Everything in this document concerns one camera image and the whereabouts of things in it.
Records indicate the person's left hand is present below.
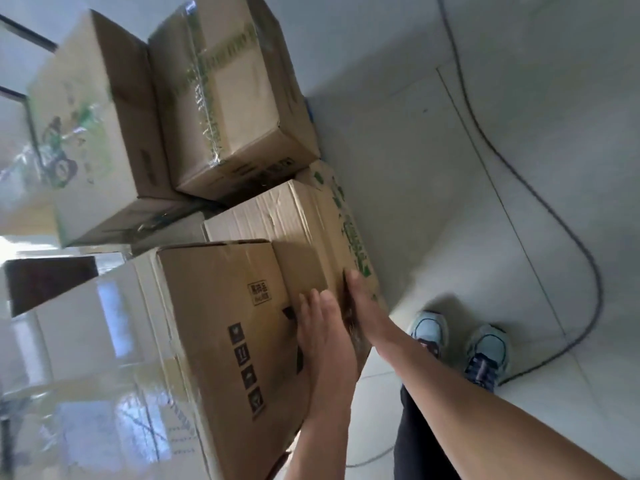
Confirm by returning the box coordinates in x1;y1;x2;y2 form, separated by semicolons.
297;288;359;425

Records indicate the person's right hand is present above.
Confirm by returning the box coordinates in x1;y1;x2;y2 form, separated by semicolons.
343;268;401;363

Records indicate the box marked 7786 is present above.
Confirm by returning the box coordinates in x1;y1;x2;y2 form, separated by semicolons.
0;239;329;480

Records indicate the box with QR label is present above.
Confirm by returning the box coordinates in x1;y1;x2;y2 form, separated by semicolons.
202;178;351;315

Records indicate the person's right forearm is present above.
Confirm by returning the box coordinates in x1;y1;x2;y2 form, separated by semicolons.
382;332;626;480

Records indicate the person's left forearm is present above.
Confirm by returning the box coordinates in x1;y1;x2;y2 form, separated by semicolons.
285;409;356;480

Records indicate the person's left shoe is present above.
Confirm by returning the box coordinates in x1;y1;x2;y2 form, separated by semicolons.
409;309;449;361

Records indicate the person's shoe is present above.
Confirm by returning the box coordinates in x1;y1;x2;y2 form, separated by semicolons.
462;323;512;394
409;309;449;361

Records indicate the person's right shoe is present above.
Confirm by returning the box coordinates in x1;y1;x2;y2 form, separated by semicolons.
462;323;512;394

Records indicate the person's left leg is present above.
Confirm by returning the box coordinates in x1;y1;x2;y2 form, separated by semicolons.
393;384;463;480

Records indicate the dark purple power cable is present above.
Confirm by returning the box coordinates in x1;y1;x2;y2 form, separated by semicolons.
345;0;605;469

